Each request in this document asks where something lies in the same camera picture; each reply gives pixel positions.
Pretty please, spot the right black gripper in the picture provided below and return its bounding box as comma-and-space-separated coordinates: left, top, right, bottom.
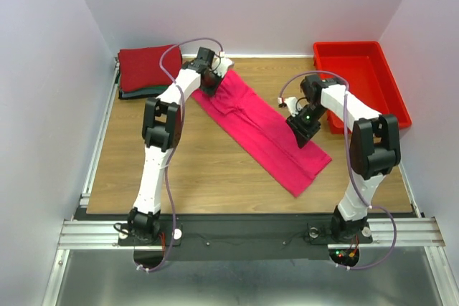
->
285, 103, 327, 149

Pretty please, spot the pink t shirt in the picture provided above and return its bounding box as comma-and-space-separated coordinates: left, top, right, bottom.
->
191, 71, 332, 197

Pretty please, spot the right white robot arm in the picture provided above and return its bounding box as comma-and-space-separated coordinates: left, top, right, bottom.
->
278, 71, 401, 242

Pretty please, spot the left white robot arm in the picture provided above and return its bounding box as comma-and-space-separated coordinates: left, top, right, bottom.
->
126, 47, 233, 244

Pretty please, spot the folded green shirt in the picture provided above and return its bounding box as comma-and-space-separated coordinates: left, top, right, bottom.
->
142, 85, 169, 94

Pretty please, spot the folded dark red shirt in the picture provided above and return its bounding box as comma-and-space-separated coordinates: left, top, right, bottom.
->
118, 44, 172, 92

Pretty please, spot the red plastic bin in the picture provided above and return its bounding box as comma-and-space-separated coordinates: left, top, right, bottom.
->
313, 41, 412, 129

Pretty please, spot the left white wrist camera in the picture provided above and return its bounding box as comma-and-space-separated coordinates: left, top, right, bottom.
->
212, 51, 235, 77

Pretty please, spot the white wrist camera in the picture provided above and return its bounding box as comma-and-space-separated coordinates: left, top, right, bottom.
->
278, 97, 303, 116
212, 51, 235, 77

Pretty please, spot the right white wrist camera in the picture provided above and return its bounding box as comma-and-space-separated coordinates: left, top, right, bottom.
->
278, 97, 303, 116

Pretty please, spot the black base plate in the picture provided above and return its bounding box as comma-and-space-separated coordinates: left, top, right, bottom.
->
114, 214, 373, 262

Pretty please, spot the aluminium frame rail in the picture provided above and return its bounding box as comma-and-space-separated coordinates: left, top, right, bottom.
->
42, 217, 445, 305

